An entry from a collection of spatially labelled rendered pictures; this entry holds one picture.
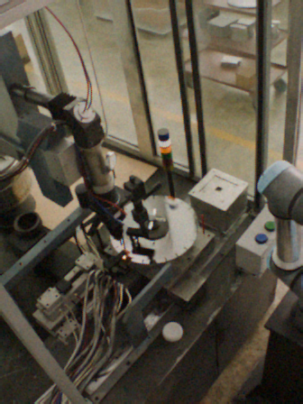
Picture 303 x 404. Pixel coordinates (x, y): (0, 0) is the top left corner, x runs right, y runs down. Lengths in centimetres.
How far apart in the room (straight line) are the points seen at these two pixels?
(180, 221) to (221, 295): 32
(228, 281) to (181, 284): 19
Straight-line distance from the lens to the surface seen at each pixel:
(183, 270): 167
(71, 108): 118
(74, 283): 171
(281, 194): 119
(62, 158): 125
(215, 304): 170
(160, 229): 165
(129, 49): 191
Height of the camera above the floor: 220
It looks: 46 degrees down
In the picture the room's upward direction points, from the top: 12 degrees counter-clockwise
